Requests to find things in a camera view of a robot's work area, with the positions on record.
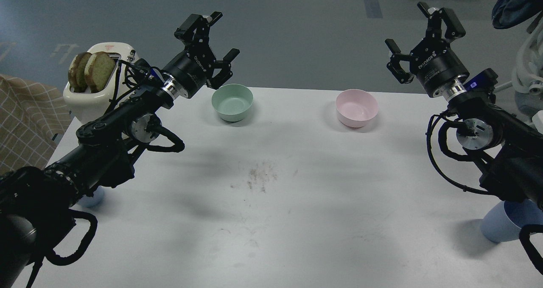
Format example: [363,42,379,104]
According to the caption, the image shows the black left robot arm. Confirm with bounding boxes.
[0,11,239,288]

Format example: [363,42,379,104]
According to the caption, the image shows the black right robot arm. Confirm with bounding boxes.
[385,2,542,272]

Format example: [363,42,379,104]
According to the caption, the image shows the beige checkered cloth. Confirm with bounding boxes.
[0,75,73,174]

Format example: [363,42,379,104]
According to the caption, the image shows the light blue cup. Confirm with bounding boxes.
[480,199,543,243]

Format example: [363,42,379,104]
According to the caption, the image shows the left toast slice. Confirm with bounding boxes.
[68,52,92,93]

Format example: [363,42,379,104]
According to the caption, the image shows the white chair frame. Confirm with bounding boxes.
[495,12,543,133]

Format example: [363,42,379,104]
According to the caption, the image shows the pink bowl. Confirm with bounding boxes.
[335,89,379,128]

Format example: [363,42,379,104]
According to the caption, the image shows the cream white toaster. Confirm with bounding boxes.
[63,42,138,124]

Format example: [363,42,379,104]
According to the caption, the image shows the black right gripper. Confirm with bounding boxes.
[385,2,470,98]

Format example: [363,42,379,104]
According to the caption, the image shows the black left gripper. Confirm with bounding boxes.
[163,11,240,99]

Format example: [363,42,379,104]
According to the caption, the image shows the green bowl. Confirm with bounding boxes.
[211,84,254,122]

